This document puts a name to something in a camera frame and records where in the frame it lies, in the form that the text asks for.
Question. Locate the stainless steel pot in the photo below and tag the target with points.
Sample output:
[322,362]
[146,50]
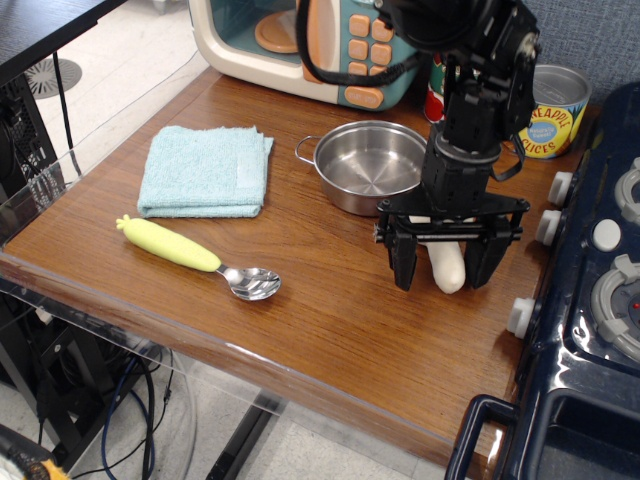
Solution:
[365,162]

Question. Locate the dark blue toy stove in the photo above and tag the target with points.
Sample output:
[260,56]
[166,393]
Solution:
[576,413]

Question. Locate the light blue folded towel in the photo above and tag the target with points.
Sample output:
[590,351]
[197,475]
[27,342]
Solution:
[215,173]

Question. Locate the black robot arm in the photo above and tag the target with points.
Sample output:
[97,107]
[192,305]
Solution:
[490,50]

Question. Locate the black computer tower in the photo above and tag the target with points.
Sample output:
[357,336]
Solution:
[26,149]

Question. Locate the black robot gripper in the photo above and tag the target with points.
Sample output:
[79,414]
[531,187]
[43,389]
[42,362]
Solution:
[451,203]

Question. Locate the green handled metal spoon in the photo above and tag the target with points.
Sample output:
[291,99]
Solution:
[251,284]

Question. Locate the pineapple slices can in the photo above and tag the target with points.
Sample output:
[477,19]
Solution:
[561,94]

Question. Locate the tomato sauce can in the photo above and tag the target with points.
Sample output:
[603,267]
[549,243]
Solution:
[434,101]

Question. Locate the toy microwave oven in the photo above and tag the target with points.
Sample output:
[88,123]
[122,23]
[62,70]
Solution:
[255,41]

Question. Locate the black table leg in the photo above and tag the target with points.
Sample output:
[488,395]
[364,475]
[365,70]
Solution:
[245,436]

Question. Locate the brown white plush mushroom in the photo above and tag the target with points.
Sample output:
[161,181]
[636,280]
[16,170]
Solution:
[447,264]

